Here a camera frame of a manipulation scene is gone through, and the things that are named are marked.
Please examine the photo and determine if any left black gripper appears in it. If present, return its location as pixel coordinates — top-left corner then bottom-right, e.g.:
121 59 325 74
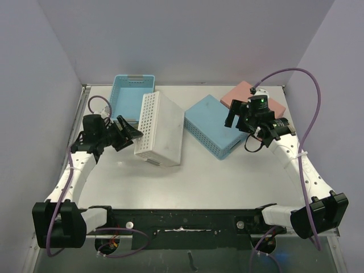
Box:
98 116 143 151

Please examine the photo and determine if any pink plastic basket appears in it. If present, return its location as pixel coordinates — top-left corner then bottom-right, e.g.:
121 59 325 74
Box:
220 81 286 118

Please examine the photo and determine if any white plastic basket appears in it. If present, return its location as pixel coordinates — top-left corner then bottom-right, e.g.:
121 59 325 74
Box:
134 92 185 167

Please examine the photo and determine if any blue plastic basket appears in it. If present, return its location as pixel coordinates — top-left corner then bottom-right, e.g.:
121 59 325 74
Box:
184 95 247 160
109 75 155 124

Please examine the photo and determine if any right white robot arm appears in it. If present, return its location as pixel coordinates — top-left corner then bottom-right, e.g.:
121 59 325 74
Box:
225 95 349 239

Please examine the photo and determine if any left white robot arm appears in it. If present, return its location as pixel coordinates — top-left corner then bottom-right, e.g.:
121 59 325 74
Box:
32 114 143 251

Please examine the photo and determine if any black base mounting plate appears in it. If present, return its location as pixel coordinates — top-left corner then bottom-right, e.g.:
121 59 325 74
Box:
93 208 270 250

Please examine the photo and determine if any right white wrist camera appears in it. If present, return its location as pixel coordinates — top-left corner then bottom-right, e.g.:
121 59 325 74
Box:
250 87 270 98

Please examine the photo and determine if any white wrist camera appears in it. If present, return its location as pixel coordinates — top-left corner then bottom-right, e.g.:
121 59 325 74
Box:
94 106 111 118
250 87 270 98

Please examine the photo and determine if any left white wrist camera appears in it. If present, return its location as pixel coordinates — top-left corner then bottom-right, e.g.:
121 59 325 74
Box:
94 106 111 118

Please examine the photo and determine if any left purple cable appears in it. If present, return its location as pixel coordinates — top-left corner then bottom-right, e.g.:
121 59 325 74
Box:
45 96 150 258

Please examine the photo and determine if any purple cable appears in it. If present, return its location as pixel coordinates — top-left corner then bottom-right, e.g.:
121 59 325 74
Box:
45 96 150 258
250 67 322 251

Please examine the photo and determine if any aluminium frame rail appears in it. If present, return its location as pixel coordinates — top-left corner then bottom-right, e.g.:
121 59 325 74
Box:
61 85 90 171

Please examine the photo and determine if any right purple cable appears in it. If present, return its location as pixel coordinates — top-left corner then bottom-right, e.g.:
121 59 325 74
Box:
250 67 322 251

